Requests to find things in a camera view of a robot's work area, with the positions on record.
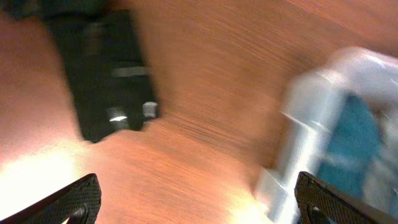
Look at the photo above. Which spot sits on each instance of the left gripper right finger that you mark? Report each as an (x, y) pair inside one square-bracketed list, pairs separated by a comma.
[(320, 202)]

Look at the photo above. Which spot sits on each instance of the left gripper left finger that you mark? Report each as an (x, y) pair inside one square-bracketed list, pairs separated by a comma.
[(78, 202)]

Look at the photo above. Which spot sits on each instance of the blue shirt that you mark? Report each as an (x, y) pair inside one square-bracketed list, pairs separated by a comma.
[(354, 142)]

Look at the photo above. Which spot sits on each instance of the black garment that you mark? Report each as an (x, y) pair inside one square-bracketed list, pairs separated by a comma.
[(102, 59)]

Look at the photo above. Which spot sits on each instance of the clear plastic storage bin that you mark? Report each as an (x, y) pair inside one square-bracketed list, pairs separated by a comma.
[(313, 107)]

